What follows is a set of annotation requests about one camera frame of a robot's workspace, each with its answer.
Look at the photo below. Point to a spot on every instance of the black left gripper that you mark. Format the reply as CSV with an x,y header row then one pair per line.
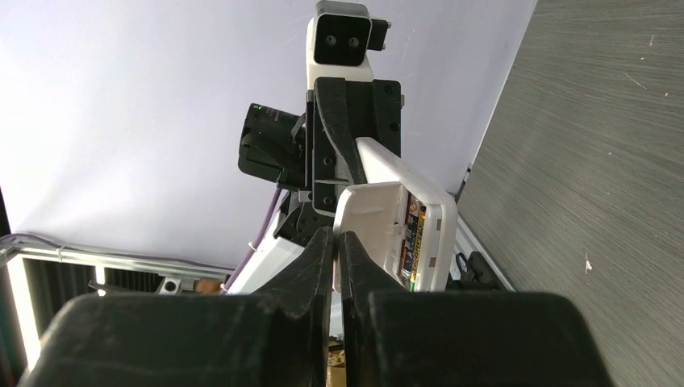
x,y
339,112

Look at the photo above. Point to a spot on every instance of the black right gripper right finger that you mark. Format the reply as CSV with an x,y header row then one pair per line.
x,y
395,337

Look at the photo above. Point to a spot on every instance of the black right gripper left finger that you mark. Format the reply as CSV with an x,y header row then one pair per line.
x,y
274,336

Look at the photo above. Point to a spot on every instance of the white remote battery cover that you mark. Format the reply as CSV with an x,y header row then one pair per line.
x,y
375,213

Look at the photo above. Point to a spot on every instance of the gold green battery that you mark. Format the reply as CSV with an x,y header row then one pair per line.
x,y
419,222

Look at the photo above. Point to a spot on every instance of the white air conditioner remote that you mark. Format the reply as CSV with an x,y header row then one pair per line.
x,y
439,234

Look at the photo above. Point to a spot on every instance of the silver dark blue battery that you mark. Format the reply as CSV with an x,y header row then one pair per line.
x,y
405,268

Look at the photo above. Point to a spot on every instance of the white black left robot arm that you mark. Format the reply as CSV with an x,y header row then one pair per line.
x,y
273,148

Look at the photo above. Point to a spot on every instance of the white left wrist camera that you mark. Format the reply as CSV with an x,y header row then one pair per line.
x,y
339,35

